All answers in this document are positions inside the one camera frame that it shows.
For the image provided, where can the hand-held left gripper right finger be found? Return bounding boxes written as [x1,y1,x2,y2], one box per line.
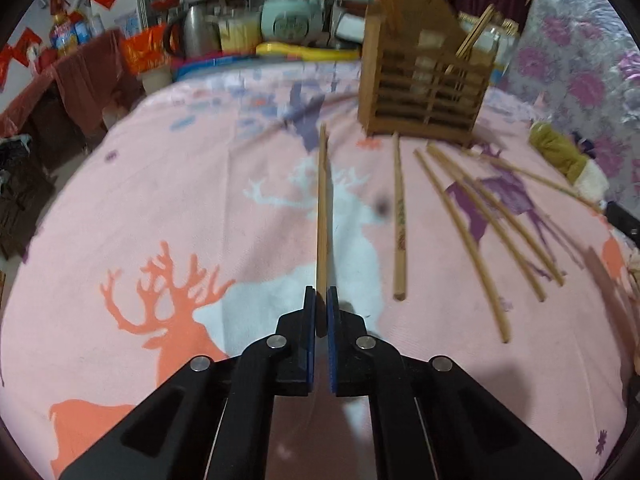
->
[326,285,585,480]

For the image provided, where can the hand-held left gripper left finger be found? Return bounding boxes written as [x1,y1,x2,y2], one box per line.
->
[58,285,319,480]

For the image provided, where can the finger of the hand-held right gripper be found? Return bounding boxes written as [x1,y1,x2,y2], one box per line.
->
[607,201,640,250]

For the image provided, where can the bunch of wooden chopsticks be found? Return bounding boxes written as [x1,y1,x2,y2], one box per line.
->
[392,132,606,345]

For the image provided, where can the wooden slatted chopstick holder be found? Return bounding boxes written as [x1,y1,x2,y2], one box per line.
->
[357,0,493,147]

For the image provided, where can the olive plush mitten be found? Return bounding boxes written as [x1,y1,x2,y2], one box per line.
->
[529,121,610,202]

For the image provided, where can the pink deer print bedsheet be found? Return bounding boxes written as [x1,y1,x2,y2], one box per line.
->
[0,55,640,480]

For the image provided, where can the dark wooden chair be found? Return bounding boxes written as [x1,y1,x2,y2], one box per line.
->
[0,135,56,261]

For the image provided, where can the blue plastic basin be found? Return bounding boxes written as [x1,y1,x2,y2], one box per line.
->
[172,54,263,82]

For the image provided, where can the white waste bin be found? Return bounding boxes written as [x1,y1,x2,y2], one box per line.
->
[140,66,173,95]

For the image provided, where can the yellow plastic scoop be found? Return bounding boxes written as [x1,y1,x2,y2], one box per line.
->
[256,41,362,63]

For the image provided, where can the pale yellow pot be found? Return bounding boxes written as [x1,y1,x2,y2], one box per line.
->
[217,10,263,53]

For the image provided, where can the table with red cloth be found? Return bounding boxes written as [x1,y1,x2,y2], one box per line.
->
[0,30,143,141]

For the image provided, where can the pale green rice cooker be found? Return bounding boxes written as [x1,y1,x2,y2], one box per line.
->
[260,0,323,46]

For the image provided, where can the steel electric kettle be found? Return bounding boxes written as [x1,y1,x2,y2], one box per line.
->
[162,5,221,61]

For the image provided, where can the large oil bottle blue label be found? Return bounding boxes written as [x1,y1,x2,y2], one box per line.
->
[49,12,80,58]

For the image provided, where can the floral plastic wall sheet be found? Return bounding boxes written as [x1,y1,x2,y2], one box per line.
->
[500,0,640,221]

